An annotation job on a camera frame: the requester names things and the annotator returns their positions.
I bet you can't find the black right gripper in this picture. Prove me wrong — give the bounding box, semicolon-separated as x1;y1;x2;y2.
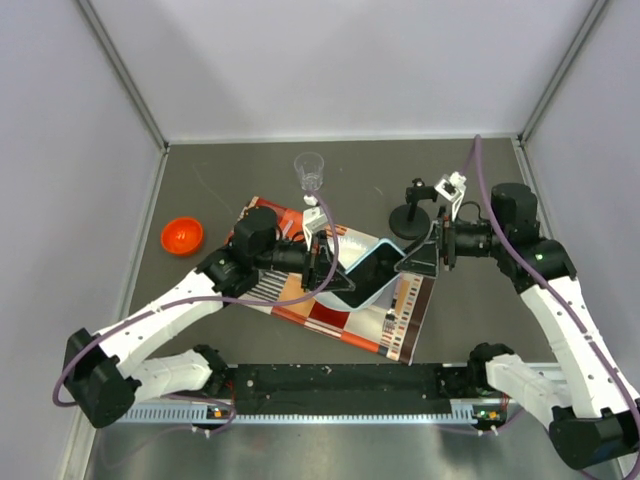
395;204;506;278

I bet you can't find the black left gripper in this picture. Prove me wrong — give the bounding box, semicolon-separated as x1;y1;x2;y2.
254;230;355;293

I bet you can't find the black phone stand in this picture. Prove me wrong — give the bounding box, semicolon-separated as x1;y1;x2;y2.
388;178;438;240

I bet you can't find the phone with light blue case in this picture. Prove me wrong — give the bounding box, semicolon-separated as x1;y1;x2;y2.
334;239;405;309

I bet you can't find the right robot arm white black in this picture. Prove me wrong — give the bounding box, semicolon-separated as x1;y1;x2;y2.
396;178;639;470

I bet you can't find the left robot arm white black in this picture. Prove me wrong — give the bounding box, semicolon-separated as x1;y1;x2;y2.
52;204;354;429

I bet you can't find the white paper plate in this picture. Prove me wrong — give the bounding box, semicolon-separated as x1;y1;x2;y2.
315;236;399;313

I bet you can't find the colourful patterned placemat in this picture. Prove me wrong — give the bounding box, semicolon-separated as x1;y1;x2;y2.
238;196;435;365

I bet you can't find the clear plastic cup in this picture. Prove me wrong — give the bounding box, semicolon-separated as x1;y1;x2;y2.
294;151;325;191

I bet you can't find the orange plastic bowl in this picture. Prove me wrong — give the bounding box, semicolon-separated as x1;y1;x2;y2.
160;217;205;256

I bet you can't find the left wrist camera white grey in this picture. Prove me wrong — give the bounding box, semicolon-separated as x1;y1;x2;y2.
302;194;330;249

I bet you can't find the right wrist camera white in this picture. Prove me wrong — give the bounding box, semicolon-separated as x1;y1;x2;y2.
435;171;466;221

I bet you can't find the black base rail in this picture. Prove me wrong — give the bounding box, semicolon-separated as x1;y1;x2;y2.
216;363;478;416

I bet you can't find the grey slotted cable duct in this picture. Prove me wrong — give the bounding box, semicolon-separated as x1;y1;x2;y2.
118;403;507;425

